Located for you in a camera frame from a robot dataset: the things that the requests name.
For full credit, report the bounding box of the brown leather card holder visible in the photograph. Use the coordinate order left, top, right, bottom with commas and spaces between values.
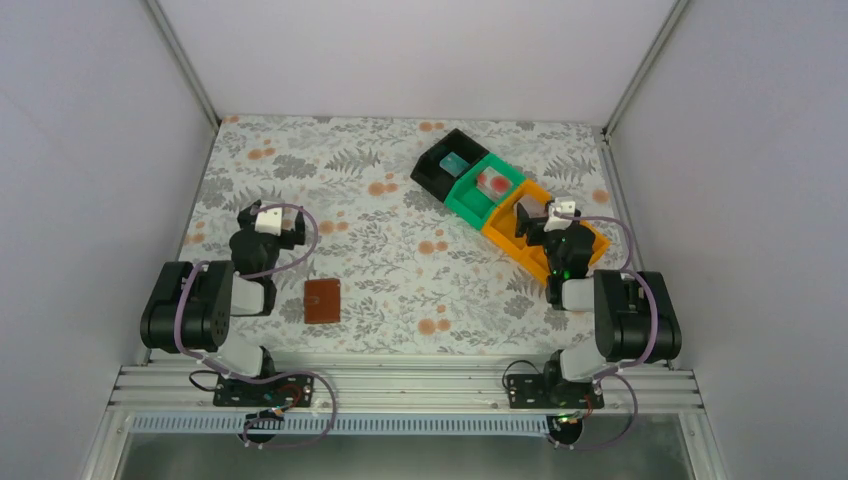
303, 278, 341, 325

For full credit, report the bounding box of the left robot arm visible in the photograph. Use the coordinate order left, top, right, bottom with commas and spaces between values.
140, 200, 318, 405

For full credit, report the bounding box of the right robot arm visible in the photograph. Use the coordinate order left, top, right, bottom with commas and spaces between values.
514, 198, 682, 407

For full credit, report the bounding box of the orange storage bin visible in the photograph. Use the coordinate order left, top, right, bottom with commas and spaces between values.
482, 180, 611, 285

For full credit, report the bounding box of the red white item in bin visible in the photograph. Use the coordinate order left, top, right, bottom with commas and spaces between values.
476, 167, 513, 202

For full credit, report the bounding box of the green storage bin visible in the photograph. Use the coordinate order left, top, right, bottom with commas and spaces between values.
445, 153, 526, 230

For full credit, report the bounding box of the teal item in black bin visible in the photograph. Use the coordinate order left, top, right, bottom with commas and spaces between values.
439, 152, 469, 178

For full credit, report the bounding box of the black storage bin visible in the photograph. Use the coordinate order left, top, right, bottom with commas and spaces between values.
410, 129, 490, 202

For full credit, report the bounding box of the floral table mat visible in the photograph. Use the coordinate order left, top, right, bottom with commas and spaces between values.
181, 115, 626, 357

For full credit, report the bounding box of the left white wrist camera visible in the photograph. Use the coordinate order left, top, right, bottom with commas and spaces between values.
254, 208, 285, 236

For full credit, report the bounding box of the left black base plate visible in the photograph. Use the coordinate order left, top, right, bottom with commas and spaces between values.
212, 374, 315, 409

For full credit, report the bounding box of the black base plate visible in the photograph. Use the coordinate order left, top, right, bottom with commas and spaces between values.
505, 374, 605, 410
212, 374, 315, 409

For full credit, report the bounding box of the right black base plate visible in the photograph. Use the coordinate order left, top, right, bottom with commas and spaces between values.
505, 374, 605, 410

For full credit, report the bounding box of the aluminium rail frame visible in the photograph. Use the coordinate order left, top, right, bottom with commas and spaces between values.
108, 354, 704, 437

